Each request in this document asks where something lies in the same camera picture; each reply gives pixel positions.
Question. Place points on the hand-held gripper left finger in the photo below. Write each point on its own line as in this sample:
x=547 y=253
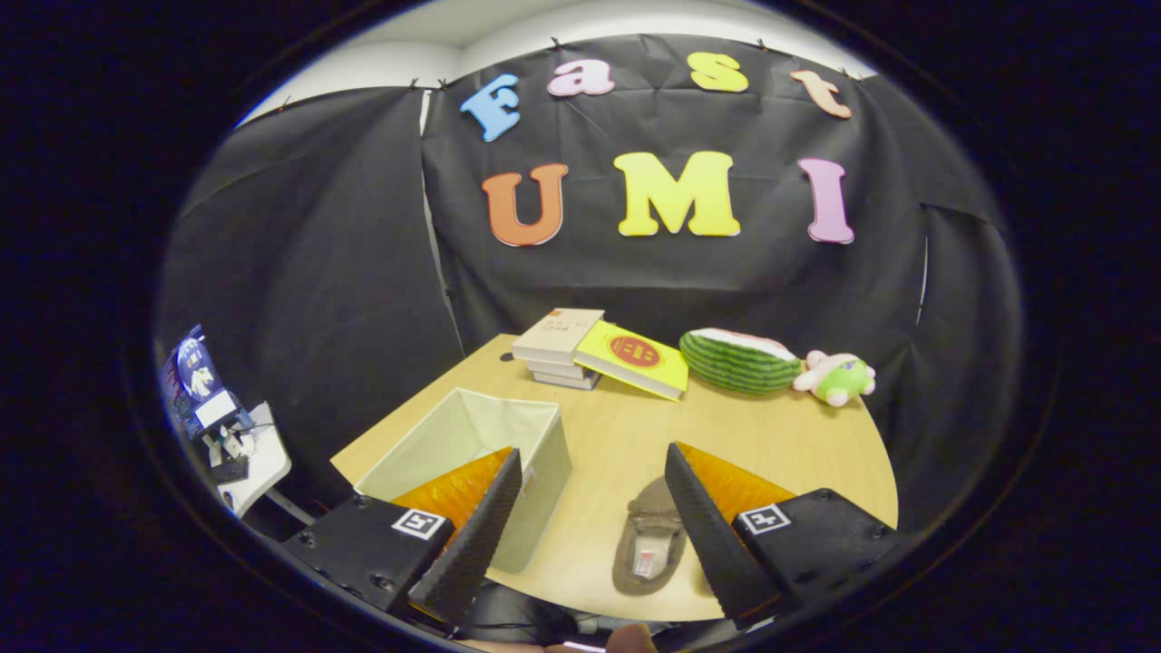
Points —
x=476 y=544

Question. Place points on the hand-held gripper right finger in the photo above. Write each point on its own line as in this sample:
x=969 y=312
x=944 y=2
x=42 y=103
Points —
x=717 y=544

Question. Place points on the brown suede shoe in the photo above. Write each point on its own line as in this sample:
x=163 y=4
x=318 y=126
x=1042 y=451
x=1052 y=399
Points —
x=648 y=535

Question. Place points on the pale fabric storage box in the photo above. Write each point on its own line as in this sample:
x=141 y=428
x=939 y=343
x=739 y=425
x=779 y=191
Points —
x=426 y=444

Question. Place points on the watermelon slice plush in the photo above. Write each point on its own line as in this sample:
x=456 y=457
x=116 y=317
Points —
x=739 y=363

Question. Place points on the white book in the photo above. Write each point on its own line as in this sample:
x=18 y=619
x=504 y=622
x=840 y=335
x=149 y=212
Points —
x=567 y=381
x=555 y=369

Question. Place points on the grey metal bar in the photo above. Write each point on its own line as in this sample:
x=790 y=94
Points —
x=292 y=508

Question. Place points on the pink and green plush toy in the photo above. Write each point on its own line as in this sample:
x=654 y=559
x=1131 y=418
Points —
x=839 y=379

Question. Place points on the yellow book with red circle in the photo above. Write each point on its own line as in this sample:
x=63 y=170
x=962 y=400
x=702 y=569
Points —
x=635 y=355

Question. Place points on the white side table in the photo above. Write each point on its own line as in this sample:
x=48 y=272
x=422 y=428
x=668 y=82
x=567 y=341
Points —
x=268 y=462

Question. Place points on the beige paperback book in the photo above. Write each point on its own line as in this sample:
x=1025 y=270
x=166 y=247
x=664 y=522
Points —
x=558 y=334

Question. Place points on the black backdrop cloth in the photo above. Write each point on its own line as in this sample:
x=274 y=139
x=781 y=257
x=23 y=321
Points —
x=635 y=272

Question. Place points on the blue printed poster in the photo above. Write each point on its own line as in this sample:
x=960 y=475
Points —
x=195 y=376

